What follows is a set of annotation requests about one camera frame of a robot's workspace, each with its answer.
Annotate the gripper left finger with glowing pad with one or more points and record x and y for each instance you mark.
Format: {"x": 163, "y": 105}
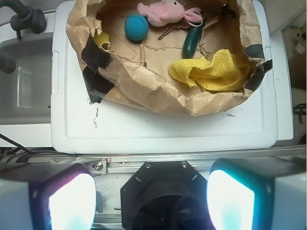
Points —
{"x": 40, "y": 196}

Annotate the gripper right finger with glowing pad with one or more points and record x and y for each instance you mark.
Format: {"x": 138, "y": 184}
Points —
{"x": 265, "y": 193}

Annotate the yellow terry cloth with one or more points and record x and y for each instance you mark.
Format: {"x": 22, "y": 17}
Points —
{"x": 225, "y": 73}

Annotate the white plastic bin lid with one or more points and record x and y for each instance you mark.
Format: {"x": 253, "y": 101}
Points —
{"x": 79, "y": 126}

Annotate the clear plastic sink basin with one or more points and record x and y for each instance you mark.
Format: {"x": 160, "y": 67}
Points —
{"x": 25, "y": 93}

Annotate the crumpled brown paper bag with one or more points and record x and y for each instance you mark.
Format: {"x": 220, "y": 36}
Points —
{"x": 136, "y": 73}

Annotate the dark green toy cucumber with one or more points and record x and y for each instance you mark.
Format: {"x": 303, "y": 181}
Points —
{"x": 192, "y": 40}

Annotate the small yellow sponge piece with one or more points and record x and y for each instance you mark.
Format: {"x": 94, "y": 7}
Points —
{"x": 102, "y": 40}

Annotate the grey toy sink faucet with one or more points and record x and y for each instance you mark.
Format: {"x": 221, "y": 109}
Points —
{"x": 26, "y": 17}

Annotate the pink plush bunny toy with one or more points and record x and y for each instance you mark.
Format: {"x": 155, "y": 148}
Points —
{"x": 164, "y": 12}

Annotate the blue dimpled ball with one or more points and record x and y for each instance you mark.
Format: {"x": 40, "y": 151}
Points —
{"x": 136, "y": 27}

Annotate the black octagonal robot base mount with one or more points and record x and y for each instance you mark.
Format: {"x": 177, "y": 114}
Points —
{"x": 165, "y": 196}

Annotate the aluminium frame rail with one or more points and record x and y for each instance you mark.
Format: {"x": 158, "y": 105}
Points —
{"x": 202, "y": 161}

